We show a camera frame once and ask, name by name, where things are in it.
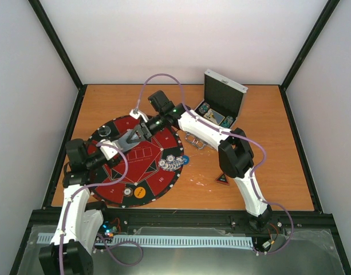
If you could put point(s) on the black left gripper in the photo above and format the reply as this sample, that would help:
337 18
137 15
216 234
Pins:
114 162

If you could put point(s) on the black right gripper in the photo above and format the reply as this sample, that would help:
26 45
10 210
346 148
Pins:
143 132

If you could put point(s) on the grey card deck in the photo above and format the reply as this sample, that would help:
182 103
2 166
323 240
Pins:
122 144

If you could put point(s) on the clear dealer button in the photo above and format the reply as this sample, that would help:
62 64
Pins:
104 131

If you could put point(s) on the orange black poker chip stack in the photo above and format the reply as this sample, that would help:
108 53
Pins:
128 192

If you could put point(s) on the orange big blind button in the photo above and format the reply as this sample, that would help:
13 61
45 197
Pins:
139 192

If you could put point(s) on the blue white poker chips pile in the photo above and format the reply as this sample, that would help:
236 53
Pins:
171 163

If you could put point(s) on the blue small blind button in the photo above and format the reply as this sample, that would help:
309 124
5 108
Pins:
185 159

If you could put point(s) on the poker chip row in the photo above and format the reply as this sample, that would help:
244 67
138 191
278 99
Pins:
227 122
203 109

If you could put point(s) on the aluminium poker chip case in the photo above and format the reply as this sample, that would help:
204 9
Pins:
225 96

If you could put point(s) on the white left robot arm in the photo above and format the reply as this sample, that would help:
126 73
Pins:
70 249

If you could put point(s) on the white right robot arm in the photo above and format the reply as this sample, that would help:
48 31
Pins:
235 155

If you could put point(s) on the round red black poker mat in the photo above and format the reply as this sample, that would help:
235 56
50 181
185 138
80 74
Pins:
143 171

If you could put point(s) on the boxed card deck in case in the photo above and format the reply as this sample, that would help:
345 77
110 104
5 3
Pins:
213 116

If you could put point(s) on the red black triangular button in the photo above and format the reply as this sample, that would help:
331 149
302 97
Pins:
222 179

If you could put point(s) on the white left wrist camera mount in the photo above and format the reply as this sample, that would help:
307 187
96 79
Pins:
108 149

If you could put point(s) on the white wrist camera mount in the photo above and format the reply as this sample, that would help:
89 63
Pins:
108 149
137 114

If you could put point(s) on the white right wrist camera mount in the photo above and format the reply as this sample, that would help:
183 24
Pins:
137 114

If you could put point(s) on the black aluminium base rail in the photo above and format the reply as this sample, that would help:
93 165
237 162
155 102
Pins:
231 221

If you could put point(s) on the light blue cable duct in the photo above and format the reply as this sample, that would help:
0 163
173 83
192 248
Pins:
165 241

